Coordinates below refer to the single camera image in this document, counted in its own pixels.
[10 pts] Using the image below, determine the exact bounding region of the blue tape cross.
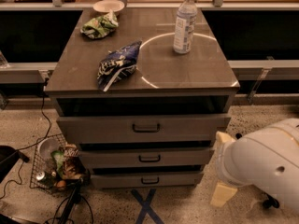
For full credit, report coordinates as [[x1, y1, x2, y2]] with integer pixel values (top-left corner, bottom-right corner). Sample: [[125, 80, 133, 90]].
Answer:
[[131, 189, 164, 224]]

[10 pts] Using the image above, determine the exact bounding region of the wire basket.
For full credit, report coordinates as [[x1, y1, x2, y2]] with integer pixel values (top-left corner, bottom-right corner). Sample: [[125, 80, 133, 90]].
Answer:
[[30, 133, 91, 194]]

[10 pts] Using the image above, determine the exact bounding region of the clear cup in basket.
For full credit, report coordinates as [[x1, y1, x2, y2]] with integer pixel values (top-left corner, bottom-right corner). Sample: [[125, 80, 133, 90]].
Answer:
[[37, 138, 60, 160]]

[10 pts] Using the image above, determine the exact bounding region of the blue chip bag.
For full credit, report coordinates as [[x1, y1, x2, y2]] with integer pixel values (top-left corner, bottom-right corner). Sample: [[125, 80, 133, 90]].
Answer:
[[97, 41, 142, 91]]

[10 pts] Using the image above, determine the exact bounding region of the black tripod leg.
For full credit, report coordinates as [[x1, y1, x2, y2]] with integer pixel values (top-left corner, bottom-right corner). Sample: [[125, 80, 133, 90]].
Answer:
[[46, 177, 94, 224]]

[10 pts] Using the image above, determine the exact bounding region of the clear plastic water bottle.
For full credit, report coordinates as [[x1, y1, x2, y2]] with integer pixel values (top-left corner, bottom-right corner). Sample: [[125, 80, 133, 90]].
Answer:
[[173, 0, 197, 54]]

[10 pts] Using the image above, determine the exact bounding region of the brown snack bag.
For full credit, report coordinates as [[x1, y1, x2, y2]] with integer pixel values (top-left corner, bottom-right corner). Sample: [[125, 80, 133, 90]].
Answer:
[[51, 144, 86, 180]]

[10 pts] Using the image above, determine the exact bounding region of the metal can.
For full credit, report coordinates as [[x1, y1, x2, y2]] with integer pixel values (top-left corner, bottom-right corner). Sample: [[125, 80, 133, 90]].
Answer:
[[36, 171, 53, 186]]

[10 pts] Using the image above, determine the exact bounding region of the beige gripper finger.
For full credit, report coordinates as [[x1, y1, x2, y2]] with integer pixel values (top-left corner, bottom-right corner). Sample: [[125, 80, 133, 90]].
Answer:
[[210, 132, 238, 207]]

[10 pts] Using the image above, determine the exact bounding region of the grey drawer cabinet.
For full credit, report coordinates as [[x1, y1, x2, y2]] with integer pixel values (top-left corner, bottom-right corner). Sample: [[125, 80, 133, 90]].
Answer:
[[46, 8, 239, 175]]

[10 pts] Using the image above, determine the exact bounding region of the grey drawer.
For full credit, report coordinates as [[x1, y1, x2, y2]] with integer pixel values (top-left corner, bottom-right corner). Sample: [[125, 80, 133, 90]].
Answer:
[[78, 147, 214, 168], [91, 171, 204, 189], [57, 114, 231, 144]]

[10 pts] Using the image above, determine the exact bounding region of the green chip bag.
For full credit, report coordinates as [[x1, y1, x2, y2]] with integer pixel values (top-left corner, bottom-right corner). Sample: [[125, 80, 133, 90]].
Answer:
[[80, 10, 119, 40]]

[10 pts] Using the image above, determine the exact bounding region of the black stand base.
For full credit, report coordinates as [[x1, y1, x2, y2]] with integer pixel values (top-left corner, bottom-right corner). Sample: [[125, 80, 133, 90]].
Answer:
[[235, 133, 280, 209]]

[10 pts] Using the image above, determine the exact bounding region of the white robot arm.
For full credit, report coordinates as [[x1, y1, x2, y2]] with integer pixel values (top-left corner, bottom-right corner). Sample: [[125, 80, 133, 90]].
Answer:
[[210, 119, 299, 212]]

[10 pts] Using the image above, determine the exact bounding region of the black power cable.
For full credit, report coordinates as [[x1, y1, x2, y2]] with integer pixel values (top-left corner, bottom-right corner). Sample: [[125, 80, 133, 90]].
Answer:
[[0, 77, 53, 201]]

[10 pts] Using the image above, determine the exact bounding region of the white bowl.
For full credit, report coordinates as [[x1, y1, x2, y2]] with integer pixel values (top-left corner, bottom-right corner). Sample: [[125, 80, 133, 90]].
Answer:
[[93, 0, 125, 15]]

